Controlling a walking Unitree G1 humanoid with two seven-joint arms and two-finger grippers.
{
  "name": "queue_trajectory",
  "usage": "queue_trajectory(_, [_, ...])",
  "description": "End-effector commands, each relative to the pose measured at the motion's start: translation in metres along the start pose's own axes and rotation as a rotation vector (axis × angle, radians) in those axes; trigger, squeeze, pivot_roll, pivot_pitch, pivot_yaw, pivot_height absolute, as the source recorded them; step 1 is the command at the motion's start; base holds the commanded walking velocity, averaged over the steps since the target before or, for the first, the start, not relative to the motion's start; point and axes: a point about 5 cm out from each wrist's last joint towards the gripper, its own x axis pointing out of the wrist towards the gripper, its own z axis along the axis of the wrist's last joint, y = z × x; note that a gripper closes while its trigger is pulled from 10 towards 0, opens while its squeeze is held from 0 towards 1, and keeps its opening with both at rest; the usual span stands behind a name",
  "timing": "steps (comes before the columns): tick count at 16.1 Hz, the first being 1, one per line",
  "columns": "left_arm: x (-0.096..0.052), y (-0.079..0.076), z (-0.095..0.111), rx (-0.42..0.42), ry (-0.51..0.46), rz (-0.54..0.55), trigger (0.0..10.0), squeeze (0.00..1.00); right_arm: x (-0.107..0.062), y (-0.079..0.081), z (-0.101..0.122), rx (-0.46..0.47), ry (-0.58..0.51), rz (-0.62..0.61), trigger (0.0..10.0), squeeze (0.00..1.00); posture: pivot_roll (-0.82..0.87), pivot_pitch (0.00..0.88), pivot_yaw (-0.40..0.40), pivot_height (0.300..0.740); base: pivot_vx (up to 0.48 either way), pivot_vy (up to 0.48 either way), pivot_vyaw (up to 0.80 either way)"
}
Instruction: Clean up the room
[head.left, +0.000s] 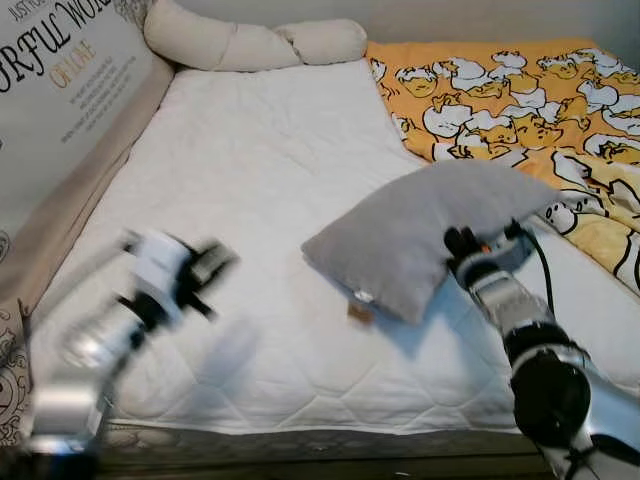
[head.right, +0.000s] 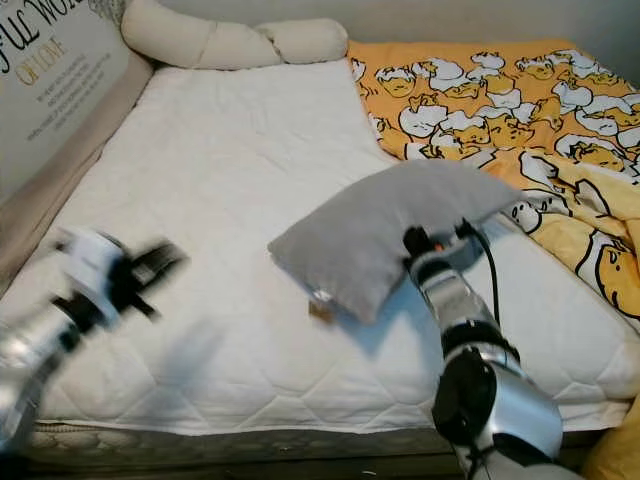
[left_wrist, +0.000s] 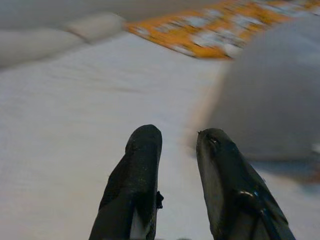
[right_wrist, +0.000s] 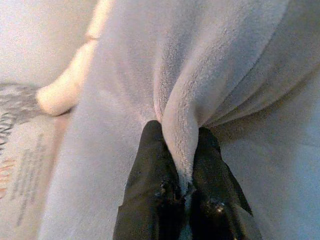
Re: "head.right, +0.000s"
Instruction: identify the grey square pillow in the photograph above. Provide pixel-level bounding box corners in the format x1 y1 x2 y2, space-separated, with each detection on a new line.
268 160 526 324

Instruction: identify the yellow cartoon egg blanket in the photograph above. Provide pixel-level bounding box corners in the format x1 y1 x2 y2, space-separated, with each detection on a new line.
345 38 640 480

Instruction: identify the white quilted mattress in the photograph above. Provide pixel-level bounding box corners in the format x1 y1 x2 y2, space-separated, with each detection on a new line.
15 58 631 436

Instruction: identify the grey printed headboard cushion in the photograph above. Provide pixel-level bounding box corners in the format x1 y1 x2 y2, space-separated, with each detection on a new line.
0 0 156 291

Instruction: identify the grey bed base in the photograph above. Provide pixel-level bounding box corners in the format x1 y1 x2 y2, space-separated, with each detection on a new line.
20 425 601 477

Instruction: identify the beige long bolster pillow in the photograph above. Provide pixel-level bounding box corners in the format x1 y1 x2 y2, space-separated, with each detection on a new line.
120 0 349 71

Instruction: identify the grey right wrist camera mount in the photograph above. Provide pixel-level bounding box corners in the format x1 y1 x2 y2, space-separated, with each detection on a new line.
445 232 491 269

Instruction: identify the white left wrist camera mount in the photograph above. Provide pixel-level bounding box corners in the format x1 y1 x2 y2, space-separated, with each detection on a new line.
60 228 136 306

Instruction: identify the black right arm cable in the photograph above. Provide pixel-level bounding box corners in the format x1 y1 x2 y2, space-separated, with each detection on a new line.
468 222 504 326

